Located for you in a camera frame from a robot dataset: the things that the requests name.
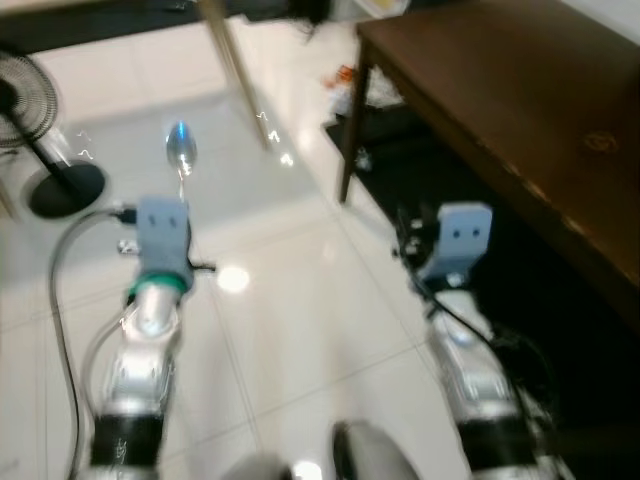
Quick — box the orange white packet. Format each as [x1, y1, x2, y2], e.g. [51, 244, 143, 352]
[325, 62, 363, 113]

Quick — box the light wooden table leg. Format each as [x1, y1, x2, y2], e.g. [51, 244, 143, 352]
[197, 0, 274, 153]

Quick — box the grey right robot leg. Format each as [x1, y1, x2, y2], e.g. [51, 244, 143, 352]
[330, 420, 423, 480]

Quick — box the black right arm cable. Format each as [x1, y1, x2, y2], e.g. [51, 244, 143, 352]
[415, 270, 536, 421]

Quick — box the dark brown wooden table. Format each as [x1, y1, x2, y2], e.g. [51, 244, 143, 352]
[338, 0, 640, 326]

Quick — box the black standing fan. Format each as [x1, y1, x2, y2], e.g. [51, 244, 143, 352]
[0, 48, 107, 223]

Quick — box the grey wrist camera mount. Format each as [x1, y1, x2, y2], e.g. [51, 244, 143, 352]
[133, 197, 193, 283]
[420, 203, 494, 287]

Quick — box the silver metal spoon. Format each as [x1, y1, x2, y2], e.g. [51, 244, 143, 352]
[165, 120, 199, 203]

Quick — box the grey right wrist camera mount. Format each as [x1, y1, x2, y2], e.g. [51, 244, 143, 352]
[420, 203, 494, 287]

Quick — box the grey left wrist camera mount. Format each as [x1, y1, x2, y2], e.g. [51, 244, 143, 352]
[133, 197, 193, 283]

